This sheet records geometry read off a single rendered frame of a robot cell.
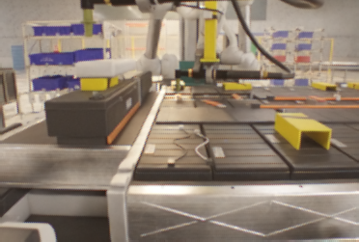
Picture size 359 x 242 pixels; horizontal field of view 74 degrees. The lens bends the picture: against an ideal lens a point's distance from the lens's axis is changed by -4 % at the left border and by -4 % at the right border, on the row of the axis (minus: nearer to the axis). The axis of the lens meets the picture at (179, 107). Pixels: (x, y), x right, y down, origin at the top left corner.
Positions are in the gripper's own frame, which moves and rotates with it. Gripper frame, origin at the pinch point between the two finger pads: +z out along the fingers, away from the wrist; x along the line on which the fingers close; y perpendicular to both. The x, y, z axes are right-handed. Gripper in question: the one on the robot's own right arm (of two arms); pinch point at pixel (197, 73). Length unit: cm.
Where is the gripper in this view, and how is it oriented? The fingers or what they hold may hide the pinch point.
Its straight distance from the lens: 121.6
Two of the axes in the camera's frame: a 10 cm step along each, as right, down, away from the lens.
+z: -2.3, 6.7, -7.1
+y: -9.6, -0.6, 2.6
